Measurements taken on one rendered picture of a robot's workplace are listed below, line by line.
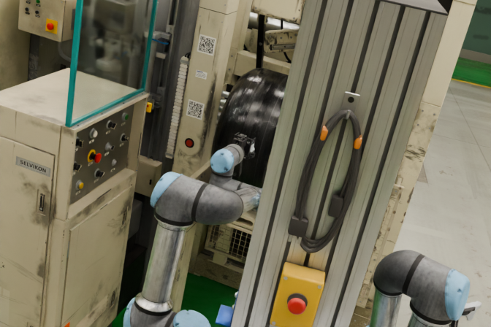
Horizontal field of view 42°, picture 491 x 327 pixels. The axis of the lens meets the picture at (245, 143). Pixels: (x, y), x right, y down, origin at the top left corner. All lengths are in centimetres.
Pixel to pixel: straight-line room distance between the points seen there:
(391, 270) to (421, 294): 9
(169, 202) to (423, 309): 74
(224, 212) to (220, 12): 107
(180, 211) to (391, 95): 82
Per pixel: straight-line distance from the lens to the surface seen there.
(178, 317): 197
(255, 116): 251
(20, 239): 261
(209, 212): 180
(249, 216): 274
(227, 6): 262
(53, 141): 235
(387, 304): 188
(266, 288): 140
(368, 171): 126
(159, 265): 191
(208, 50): 268
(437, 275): 172
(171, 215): 183
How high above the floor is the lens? 218
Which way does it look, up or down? 22 degrees down
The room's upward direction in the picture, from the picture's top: 12 degrees clockwise
